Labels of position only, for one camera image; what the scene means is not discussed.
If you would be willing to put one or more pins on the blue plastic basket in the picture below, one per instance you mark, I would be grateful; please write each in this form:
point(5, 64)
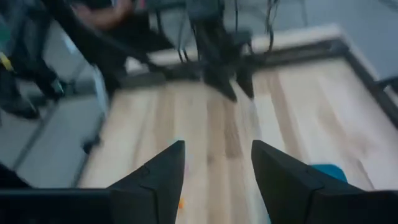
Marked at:
point(329, 171)

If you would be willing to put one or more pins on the orange pill bottle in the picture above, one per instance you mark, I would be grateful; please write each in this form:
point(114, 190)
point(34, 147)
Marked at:
point(181, 203)

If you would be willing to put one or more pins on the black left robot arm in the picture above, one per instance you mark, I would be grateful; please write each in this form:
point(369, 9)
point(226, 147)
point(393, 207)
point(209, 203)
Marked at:
point(261, 46)

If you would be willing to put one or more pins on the black equipment stand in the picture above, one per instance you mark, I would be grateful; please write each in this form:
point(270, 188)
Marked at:
point(28, 77)

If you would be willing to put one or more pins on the black table frame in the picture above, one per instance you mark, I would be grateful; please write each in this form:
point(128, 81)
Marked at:
point(370, 81)

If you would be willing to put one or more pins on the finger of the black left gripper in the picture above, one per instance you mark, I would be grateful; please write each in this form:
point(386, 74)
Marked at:
point(245, 82)
point(222, 85)

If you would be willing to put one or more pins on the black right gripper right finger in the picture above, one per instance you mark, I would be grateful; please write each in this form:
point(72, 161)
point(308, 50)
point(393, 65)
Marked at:
point(292, 193)

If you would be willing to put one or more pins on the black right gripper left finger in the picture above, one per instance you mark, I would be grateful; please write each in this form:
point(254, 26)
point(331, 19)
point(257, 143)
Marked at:
point(152, 193)

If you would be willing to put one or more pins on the person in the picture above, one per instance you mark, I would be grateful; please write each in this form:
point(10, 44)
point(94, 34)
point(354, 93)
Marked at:
point(102, 14)

